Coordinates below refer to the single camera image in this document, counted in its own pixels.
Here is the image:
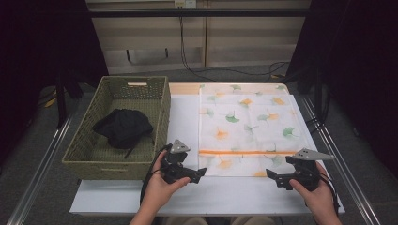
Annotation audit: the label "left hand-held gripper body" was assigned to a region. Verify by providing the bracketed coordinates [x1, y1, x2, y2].
[158, 138, 191, 185]

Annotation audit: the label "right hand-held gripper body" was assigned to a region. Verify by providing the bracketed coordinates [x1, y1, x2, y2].
[284, 147, 335, 192]

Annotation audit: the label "white leaf-print mesh laundry bag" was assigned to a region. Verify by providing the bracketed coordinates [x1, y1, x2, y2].
[198, 83, 311, 178]

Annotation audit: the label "black cloth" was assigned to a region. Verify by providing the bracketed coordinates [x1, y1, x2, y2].
[92, 108, 155, 159]

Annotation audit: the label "green woven basket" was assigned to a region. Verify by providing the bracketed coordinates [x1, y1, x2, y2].
[61, 75, 172, 181]

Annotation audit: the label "person's left hand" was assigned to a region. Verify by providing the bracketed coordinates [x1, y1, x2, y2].
[142, 149, 191, 214]

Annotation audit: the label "person's right hand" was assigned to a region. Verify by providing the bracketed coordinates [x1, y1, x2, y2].
[289, 162, 338, 214]

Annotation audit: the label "white table cover sheet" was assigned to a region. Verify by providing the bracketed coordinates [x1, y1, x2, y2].
[69, 93, 345, 218]

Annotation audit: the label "person's left leg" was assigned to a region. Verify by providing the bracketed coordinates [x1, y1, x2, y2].
[161, 216, 208, 225]

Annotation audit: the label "black metal stand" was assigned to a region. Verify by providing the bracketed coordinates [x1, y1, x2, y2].
[54, 72, 84, 129]
[313, 60, 327, 126]

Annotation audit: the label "dark curtain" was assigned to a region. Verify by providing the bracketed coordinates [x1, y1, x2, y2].
[0, 0, 109, 165]
[286, 0, 398, 180]

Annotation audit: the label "beige cabinet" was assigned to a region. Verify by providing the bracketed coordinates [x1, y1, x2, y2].
[84, 0, 313, 75]

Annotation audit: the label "black horizontal metal bar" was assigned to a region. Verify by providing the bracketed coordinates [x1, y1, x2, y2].
[87, 8, 312, 19]

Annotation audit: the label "left hand-held gripper black cable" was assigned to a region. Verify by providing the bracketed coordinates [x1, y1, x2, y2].
[139, 143, 173, 204]

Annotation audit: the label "hand-held gripper black cable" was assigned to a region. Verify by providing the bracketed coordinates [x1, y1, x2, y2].
[304, 171, 341, 217]
[139, 143, 173, 204]

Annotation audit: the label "right hand-held gripper black cable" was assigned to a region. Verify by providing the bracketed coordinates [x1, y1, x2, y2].
[304, 171, 341, 217]

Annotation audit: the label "aluminium floor rail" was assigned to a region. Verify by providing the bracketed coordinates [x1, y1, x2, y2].
[300, 94, 382, 225]
[6, 113, 75, 225]

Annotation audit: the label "black floor cables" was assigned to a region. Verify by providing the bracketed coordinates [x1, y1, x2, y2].
[304, 115, 329, 135]

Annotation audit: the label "black hanging cable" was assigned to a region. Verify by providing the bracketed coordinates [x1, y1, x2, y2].
[177, 6, 291, 83]

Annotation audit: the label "white wall socket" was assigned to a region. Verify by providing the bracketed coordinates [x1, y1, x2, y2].
[174, 0, 198, 9]

